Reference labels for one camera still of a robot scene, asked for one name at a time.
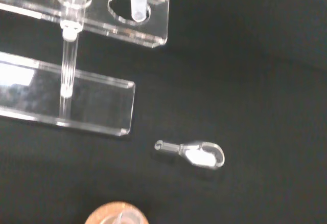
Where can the clear acrylic funnel stand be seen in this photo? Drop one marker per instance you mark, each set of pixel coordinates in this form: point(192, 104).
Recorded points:
point(102, 101)

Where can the clear round-bottom flask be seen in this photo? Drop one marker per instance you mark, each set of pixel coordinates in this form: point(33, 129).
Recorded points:
point(122, 217)

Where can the black bench cloth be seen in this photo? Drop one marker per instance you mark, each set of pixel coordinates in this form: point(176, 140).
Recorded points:
point(242, 93)

